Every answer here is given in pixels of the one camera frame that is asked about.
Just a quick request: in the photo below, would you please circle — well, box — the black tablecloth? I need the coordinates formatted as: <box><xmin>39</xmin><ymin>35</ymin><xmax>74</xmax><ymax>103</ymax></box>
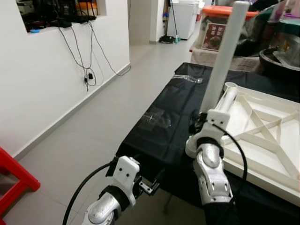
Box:
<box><xmin>116</xmin><ymin>62</ymin><xmax>300</xmax><ymax>225</ymax></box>

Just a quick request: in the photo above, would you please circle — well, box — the red stool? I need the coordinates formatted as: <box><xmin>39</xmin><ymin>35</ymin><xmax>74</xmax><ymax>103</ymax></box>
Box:
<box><xmin>0</xmin><ymin>148</ymin><xmax>40</xmax><ymax>218</ymax></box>

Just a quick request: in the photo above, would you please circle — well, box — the large black bowl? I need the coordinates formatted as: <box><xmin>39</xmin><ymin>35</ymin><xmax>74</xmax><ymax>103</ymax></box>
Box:
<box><xmin>259</xmin><ymin>47</ymin><xmax>300</xmax><ymax>78</ymax></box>

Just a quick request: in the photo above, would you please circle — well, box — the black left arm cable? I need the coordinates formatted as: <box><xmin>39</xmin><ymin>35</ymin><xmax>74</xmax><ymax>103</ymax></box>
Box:
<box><xmin>62</xmin><ymin>159</ymin><xmax>118</xmax><ymax>225</ymax></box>

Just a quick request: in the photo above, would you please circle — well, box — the glossy black bag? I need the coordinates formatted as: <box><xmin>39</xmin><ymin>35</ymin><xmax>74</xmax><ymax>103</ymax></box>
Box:
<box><xmin>234</xmin><ymin>5</ymin><xmax>282</xmax><ymax>57</ymax></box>

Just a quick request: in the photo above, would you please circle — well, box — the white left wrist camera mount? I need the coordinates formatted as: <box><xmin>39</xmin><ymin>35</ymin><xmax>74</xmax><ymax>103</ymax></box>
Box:
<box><xmin>112</xmin><ymin>156</ymin><xmax>140</xmax><ymax>207</ymax></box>

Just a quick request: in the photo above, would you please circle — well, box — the thin black wall cable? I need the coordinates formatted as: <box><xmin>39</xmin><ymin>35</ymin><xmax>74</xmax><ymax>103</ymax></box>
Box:
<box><xmin>89</xmin><ymin>21</ymin><xmax>132</xmax><ymax>78</ymax></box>
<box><xmin>59</xmin><ymin>26</ymin><xmax>97</xmax><ymax>92</ymax></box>

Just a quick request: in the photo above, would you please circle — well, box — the white appliance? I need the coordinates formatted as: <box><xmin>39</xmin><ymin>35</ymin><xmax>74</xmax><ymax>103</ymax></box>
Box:
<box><xmin>176</xmin><ymin>0</ymin><xmax>200</xmax><ymax>40</ymax></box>

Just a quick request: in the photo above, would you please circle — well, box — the small black floor appliance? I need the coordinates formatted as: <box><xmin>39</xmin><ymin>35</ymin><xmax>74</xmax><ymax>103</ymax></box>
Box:
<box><xmin>159</xmin><ymin>35</ymin><xmax>176</xmax><ymax>44</ymax></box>

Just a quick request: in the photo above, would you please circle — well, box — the green round pot lid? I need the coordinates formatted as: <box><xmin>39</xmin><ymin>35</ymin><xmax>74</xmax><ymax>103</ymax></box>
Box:
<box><xmin>281</xmin><ymin>16</ymin><xmax>300</xmax><ymax>29</ymax></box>

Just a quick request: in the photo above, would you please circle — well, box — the red framed poster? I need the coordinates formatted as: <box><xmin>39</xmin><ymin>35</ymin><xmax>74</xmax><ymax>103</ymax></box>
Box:
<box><xmin>202</xmin><ymin>23</ymin><xmax>225</xmax><ymax>51</ymax></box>

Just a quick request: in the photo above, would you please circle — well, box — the black electronic equipment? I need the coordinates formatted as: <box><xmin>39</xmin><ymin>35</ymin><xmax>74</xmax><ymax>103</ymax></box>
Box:
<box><xmin>16</xmin><ymin>0</ymin><xmax>97</xmax><ymax>29</ymax></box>

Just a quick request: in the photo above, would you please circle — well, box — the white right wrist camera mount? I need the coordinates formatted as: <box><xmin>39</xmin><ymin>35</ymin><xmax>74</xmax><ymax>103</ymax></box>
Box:
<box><xmin>186</xmin><ymin>109</ymin><xmax>230</xmax><ymax>158</ymax></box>

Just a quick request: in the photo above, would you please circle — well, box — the white plastic table top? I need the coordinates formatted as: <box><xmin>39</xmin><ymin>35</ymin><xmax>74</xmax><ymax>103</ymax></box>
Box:
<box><xmin>185</xmin><ymin>82</ymin><xmax>300</xmax><ymax>207</ymax></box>

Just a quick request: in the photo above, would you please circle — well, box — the orange lidded storage box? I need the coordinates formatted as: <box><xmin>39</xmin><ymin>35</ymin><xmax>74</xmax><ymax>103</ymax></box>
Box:
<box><xmin>201</xmin><ymin>5</ymin><xmax>261</xmax><ymax>52</ymax></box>

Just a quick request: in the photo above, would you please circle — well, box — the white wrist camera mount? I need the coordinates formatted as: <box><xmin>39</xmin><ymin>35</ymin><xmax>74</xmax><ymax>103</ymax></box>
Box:
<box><xmin>186</xmin><ymin>109</ymin><xmax>230</xmax><ymax>158</ymax></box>
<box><xmin>112</xmin><ymin>156</ymin><xmax>140</xmax><ymax>207</ymax></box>

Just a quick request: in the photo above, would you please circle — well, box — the clear tape patch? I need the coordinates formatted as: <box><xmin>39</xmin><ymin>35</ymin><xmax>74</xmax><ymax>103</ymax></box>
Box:
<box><xmin>143</xmin><ymin>109</ymin><xmax>172</xmax><ymax>129</ymax></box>
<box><xmin>173</xmin><ymin>75</ymin><xmax>203</xmax><ymax>84</ymax></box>

